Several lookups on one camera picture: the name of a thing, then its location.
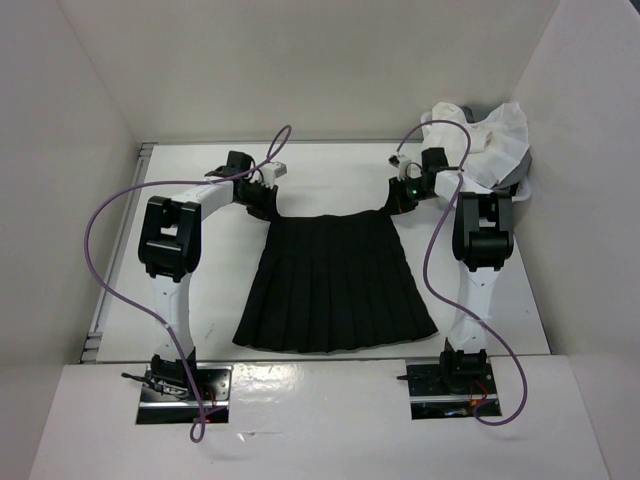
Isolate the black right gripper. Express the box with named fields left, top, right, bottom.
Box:
left=382, top=174, right=435, bottom=216

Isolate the black pleated skirt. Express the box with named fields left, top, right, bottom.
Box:
left=233, top=210, right=438, bottom=353

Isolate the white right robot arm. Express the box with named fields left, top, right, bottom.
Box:
left=386, top=147, right=514, bottom=393

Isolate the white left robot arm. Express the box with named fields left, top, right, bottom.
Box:
left=138, top=151, right=287, bottom=400

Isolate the white crumpled cloth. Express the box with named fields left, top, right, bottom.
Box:
left=422, top=101, right=530, bottom=189

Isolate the white plastic laundry basket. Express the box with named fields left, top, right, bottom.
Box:
left=420, top=110, right=532, bottom=204

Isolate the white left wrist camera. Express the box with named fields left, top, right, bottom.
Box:
left=257, top=162, right=287, bottom=189

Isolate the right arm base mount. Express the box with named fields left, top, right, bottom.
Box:
left=396, top=361, right=502, bottom=420

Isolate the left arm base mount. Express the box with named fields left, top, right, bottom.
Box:
left=121, top=366, right=232, bottom=425

